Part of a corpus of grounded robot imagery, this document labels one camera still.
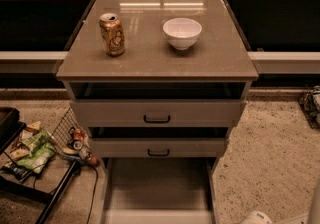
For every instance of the grey drawer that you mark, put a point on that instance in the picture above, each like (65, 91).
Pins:
(158, 141)
(159, 191)
(154, 105)

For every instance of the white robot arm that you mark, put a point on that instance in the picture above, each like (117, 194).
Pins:
(311, 216)

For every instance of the grey drawer cabinet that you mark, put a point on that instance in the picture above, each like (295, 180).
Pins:
(217, 56)

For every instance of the white ceramic bowl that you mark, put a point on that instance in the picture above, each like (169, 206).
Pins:
(182, 33)

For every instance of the gold soda can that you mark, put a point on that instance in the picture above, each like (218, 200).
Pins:
(112, 34)

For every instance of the red soda can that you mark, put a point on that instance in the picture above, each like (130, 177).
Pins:
(77, 139)

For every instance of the green chip bag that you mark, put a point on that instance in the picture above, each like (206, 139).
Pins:
(40, 151)

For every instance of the black tray stand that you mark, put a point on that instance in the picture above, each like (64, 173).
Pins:
(10, 128)

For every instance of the blue snack packet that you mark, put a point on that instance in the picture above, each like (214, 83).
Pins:
(15, 170)

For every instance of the wire mesh basket left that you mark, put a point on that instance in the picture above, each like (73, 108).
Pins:
(60, 138)

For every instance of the wire basket right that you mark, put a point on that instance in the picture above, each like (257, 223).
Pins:
(310, 105)

